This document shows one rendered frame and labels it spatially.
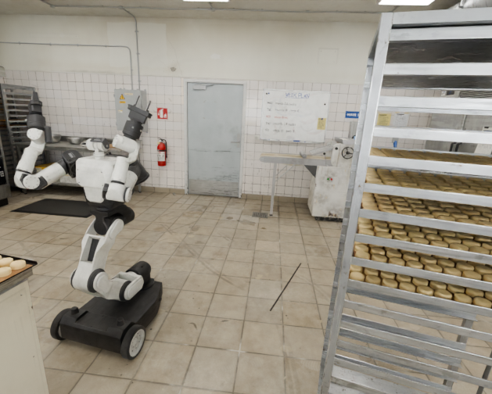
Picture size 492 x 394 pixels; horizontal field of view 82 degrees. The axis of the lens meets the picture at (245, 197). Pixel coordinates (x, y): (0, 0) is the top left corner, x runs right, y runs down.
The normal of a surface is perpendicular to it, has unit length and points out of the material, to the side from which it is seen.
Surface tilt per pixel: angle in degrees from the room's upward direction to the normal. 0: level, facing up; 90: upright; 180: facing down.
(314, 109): 90
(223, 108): 90
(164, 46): 90
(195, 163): 90
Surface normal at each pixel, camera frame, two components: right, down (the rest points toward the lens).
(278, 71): -0.10, 0.27
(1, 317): 0.97, 0.11
